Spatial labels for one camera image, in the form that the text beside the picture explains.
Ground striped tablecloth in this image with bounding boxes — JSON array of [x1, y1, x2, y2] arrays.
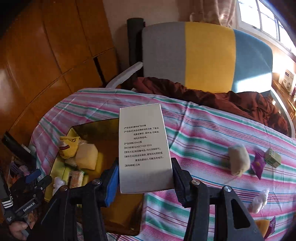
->
[[30, 88, 296, 241]]

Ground gold tin box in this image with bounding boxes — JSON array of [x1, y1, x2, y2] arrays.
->
[[44, 118, 145, 236]]

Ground window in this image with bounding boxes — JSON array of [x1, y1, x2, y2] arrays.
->
[[236, 0, 296, 58]]

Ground cream snack packet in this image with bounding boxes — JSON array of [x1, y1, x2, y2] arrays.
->
[[75, 142, 99, 171]]

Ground small green box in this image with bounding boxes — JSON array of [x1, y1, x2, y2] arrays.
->
[[264, 148, 282, 168]]

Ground white appliance carton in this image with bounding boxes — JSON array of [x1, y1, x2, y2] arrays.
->
[[279, 69, 296, 95]]

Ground grey yellow blue chair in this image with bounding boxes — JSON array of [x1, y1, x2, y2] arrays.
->
[[105, 21, 295, 137]]

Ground person's left forearm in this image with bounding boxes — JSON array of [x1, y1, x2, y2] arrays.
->
[[0, 169, 15, 241]]

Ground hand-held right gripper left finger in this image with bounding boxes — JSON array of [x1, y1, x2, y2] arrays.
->
[[38, 158, 119, 241]]

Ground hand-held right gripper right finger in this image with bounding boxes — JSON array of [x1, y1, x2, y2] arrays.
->
[[171, 158, 265, 241]]

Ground purple snack packet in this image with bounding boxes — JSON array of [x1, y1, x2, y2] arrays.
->
[[264, 216, 277, 239], [251, 152, 265, 180]]

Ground beige patterned curtain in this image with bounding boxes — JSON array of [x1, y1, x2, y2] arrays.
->
[[190, 0, 236, 27]]

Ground orange clear snack packet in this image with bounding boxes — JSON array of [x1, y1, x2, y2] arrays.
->
[[68, 170, 85, 189]]

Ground brown cloth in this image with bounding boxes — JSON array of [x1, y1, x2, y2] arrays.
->
[[133, 76, 289, 136]]

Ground person's left hand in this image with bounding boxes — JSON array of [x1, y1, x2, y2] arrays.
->
[[9, 221, 30, 241]]

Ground yellow snack packet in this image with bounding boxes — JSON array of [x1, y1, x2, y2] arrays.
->
[[59, 136, 81, 159]]

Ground white plastic wrapper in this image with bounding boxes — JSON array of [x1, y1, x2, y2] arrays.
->
[[251, 188, 270, 214]]

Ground white printed carton box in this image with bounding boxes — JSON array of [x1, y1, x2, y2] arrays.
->
[[119, 103, 175, 194]]

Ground beige snack packet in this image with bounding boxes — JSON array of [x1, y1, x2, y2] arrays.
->
[[228, 144, 251, 177]]

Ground tan pastry packet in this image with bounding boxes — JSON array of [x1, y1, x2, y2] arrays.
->
[[254, 219, 270, 235]]

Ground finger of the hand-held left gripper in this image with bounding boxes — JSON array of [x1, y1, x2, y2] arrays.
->
[[34, 175, 53, 190], [25, 169, 42, 183]]

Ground wooden wardrobe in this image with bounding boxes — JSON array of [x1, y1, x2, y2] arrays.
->
[[0, 0, 118, 163]]

